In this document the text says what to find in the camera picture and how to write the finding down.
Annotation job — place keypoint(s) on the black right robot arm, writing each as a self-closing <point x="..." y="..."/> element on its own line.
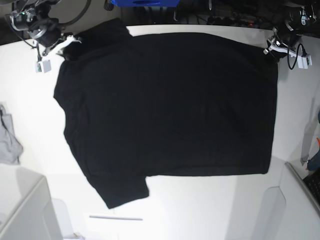
<point x="30" y="21"/>

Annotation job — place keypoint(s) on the orange and teal tool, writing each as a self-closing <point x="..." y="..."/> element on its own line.
<point x="314" y="163"/>

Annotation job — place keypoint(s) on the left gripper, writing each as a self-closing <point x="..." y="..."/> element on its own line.
<point x="282" y="40"/>

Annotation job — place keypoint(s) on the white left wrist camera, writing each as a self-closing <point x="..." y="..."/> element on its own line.
<point x="304" y="61"/>

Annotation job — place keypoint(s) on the grey cloth at left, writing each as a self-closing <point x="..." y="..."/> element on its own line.
<point x="10" y="148"/>

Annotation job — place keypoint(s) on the black power strip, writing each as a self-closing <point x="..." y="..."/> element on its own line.
<point x="226" y="21"/>

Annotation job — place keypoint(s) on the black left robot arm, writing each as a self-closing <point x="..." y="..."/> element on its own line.
<point x="293" y="19"/>

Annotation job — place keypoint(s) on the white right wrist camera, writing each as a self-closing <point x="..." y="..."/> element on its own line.
<point x="43" y="66"/>

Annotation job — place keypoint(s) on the black T-shirt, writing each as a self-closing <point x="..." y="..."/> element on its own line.
<point x="172" y="104"/>

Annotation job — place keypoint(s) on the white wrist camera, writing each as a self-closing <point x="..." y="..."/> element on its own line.
<point x="43" y="66"/>
<point x="304" y="61"/>

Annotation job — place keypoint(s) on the white cabinet at left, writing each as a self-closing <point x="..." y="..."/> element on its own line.
<point x="26" y="208"/>

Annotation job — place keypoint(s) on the blue box at top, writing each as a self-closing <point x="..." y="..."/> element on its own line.
<point x="145" y="3"/>

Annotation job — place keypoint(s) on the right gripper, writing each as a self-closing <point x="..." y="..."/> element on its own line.
<point x="48" y="36"/>

